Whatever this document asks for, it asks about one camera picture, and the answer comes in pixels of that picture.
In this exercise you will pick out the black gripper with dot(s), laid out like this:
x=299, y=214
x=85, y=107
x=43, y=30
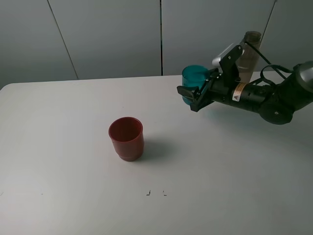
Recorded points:
x=246, y=96

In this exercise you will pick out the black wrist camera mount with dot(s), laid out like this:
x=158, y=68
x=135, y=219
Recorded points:
x=226, y=60

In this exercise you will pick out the teal transparent plastic cup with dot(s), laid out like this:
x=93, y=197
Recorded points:
x=194, y=76

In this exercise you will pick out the smoky transparent water bottle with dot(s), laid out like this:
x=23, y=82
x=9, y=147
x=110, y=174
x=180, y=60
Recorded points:
x=247, y=62

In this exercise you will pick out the red plastic cup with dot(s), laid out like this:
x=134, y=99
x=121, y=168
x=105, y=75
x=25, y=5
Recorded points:
x=126, y=134

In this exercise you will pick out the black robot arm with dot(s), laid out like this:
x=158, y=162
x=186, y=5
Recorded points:
x=275, y=103

